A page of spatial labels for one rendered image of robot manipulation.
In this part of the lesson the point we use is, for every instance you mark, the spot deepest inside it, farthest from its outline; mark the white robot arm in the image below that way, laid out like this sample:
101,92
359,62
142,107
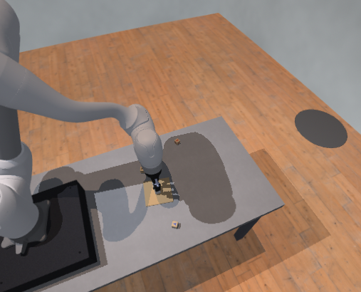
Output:
21,220

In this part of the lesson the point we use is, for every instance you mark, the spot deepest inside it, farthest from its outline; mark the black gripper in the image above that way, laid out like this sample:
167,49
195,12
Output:
155,181

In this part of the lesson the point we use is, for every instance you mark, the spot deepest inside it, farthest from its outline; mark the peach flat mat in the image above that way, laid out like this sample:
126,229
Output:
164,197

